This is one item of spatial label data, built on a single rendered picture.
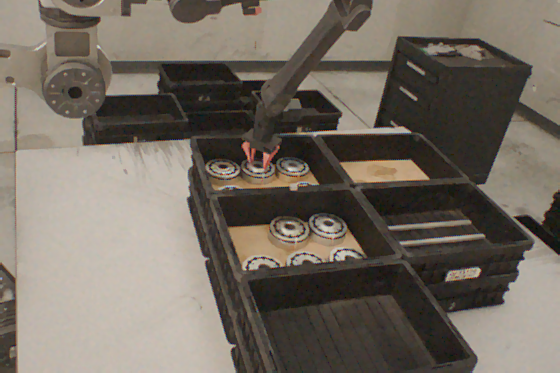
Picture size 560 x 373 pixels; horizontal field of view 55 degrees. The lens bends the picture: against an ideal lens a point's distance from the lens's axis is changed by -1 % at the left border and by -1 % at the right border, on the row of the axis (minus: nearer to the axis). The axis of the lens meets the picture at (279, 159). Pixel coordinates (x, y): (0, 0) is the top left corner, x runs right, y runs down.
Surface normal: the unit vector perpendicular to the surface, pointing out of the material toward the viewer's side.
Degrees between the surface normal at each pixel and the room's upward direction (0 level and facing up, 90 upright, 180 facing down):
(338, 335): 0
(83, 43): 90
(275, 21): 90
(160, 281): 0
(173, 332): 0
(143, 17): 90
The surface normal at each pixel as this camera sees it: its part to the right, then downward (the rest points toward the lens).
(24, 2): 0.38, 0.51
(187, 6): 0.26, 0.86
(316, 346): 0.15, -0.85
